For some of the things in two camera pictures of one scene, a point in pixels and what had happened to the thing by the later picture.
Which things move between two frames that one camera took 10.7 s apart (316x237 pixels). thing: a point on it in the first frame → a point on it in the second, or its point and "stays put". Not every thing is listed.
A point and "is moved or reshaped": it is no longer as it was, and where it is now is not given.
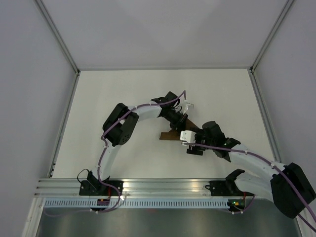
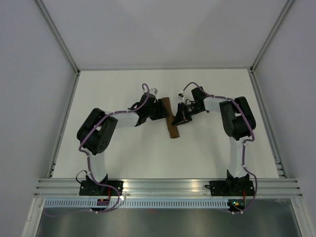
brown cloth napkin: x=173 y=135 is moved or reshaped
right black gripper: x=193 y=150 → x=181 y=116
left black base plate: x=86 y=189 stays put
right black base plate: x=226 y=188 stays put
